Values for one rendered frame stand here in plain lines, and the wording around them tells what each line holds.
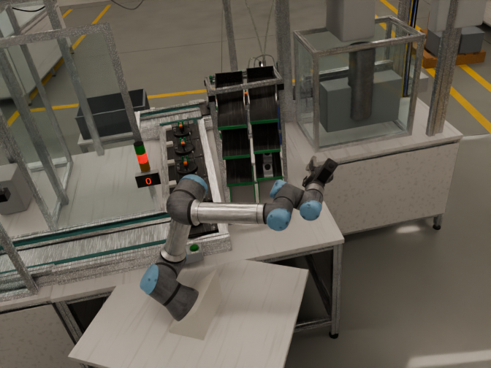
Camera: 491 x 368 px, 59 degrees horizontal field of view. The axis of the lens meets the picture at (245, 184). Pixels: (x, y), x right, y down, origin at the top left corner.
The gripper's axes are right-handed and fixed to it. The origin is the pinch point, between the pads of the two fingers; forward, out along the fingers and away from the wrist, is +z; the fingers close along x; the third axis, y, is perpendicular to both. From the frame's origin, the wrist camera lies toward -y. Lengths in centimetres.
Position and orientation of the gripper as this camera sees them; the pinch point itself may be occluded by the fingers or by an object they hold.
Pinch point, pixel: (323, 162)
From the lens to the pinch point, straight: 186.0
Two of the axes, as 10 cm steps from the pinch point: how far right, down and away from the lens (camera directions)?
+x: 8.1, 5.7, 1.2
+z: 2.5, -5.2, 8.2
